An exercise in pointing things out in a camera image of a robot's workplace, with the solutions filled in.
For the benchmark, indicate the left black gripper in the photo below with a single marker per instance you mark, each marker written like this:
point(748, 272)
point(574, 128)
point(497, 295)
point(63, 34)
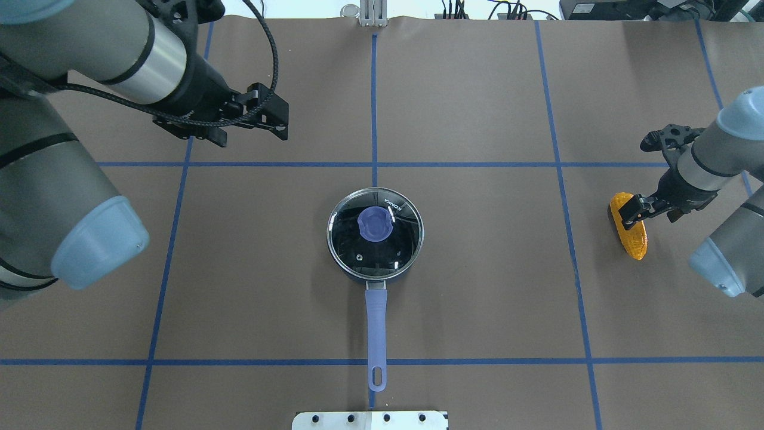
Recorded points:
point(202, 87)

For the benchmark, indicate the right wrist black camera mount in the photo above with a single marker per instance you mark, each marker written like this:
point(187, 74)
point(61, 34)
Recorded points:
point(671, 141)

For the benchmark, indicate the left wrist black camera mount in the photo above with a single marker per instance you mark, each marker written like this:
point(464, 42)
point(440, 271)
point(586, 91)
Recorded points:
point(184, 12)

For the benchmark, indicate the dark blue saucepan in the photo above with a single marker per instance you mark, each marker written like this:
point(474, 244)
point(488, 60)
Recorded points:
point(376, 295)

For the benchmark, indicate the glass pot lid blue knob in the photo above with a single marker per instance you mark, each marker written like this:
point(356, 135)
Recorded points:
point(375, 234)

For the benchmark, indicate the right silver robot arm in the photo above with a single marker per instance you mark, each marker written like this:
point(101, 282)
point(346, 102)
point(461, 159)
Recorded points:
point(701, 162)

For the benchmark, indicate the white camera stand pillar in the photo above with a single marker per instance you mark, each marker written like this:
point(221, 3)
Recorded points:
point(406, 419)

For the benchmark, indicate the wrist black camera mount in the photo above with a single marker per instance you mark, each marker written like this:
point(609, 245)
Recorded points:
point(671, 141)
point(184, 12)

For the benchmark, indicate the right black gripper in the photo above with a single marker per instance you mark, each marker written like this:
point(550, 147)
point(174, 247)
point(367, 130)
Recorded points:
point(677, 192)

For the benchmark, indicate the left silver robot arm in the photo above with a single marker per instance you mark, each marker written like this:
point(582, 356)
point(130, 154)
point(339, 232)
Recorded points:
point(62, 217)

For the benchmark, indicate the yellow corn cob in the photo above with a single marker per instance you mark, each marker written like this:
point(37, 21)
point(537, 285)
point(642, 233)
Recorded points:
point(634, 240)

